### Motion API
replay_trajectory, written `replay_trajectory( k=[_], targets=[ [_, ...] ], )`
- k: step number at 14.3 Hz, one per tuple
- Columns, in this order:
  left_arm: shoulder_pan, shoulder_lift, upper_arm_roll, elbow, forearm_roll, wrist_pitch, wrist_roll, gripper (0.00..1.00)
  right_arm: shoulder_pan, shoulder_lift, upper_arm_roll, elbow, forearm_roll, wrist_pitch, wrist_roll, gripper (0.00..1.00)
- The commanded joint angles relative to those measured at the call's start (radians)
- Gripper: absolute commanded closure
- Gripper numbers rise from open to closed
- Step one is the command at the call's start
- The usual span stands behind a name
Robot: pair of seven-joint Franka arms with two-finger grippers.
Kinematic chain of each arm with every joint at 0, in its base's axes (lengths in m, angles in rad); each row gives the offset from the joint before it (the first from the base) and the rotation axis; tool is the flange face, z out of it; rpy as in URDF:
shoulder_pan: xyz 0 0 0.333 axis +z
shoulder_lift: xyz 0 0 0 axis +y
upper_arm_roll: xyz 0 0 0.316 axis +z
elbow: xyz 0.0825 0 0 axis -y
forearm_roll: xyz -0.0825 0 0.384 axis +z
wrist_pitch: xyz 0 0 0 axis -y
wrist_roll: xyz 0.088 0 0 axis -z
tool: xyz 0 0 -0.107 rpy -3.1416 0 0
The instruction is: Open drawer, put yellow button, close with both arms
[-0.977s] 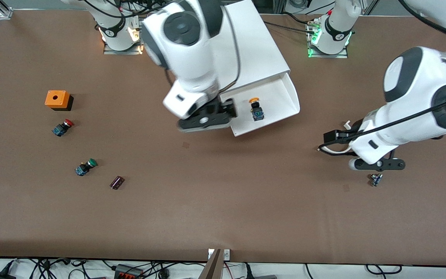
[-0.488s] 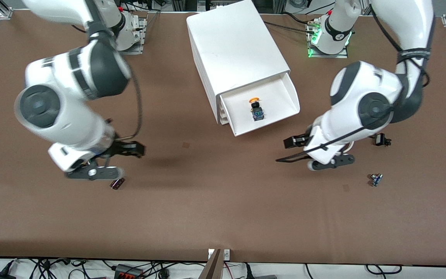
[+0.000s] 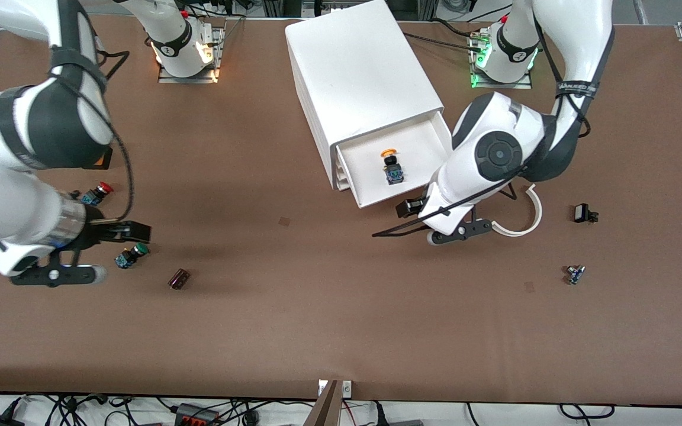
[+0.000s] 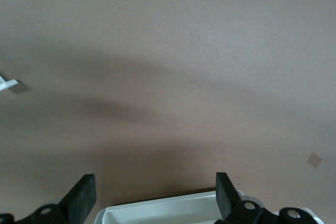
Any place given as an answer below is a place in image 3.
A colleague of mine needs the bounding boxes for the yellow mushroom push button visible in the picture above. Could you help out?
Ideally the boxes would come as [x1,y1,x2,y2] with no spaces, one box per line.
[380,149,406,186]

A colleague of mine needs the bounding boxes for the white drawer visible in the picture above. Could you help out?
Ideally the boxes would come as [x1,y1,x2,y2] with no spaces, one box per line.
[335,111,454,209]

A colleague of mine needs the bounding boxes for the green mushroom push button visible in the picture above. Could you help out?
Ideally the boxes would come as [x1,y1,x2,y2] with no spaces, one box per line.
[115,243,150,270]

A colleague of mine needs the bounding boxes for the red mushroom push button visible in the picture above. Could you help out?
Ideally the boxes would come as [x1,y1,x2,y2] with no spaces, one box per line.
[79,182,113,208]

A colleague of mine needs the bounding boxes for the white drawer cabinet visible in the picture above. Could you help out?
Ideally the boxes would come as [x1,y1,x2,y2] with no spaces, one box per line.
[286,0,444,191]

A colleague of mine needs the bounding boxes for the black power strip red sockets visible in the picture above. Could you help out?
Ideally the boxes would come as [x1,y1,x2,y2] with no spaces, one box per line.
[174,404,220,426]

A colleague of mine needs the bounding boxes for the wooden stick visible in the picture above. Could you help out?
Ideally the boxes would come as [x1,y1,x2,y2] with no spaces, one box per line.
[303,380,342,426]

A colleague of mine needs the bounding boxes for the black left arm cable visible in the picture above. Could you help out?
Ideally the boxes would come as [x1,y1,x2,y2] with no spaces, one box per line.
[372,24,591,238]

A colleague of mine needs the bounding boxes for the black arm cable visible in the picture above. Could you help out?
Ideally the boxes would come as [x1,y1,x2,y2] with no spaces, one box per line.
[51,50,134,225]
[372,24,591,238]

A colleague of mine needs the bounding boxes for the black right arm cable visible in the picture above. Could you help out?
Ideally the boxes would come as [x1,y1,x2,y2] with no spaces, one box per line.
[51,50,134,225]

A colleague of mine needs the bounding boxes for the orange button enclosure box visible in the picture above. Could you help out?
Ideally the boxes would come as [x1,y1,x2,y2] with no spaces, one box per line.
[82,147,113,170]

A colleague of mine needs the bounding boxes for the white flat ribbon cable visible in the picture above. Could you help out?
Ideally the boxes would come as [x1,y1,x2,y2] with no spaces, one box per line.
[492,185,542,237]

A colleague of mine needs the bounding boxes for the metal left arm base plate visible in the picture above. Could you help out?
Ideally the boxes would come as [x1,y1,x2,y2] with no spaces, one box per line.
[469,27,534,89]

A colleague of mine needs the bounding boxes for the black table cable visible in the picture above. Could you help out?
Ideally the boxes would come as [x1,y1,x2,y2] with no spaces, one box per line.
[403,31,477,53]
[431,18,485,38]

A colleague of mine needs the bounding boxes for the black floor cable bundle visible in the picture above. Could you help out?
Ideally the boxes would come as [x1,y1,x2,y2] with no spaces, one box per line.
[21,393,161,426]

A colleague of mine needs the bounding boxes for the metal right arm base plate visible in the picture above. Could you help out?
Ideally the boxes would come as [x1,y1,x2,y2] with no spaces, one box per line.
[157,18,226,83]

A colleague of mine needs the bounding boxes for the black strap on right arm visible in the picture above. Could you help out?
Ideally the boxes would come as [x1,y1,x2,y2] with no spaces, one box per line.
[50,49,107,80]

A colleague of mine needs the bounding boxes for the black strap on arm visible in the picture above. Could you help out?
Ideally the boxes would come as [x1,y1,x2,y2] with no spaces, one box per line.
[50,49,107,80]
[556,80,600,99]

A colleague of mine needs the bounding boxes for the black strap on left arm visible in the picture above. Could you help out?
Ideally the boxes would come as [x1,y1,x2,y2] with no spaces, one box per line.
[556,80,600,99]

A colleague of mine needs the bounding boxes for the black looped floor cable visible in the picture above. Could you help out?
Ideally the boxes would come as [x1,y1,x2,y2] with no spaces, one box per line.
[559,404,615,419]

